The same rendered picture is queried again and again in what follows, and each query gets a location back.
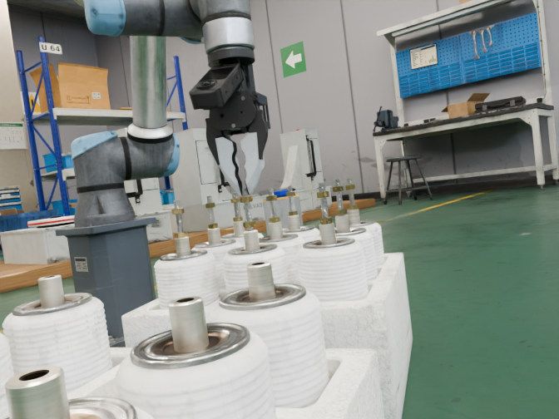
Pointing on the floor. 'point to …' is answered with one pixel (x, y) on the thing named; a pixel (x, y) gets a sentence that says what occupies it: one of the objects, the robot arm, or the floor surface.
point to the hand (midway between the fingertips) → (243, 186)
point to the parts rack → (78, 116)
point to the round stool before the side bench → (410, 178)
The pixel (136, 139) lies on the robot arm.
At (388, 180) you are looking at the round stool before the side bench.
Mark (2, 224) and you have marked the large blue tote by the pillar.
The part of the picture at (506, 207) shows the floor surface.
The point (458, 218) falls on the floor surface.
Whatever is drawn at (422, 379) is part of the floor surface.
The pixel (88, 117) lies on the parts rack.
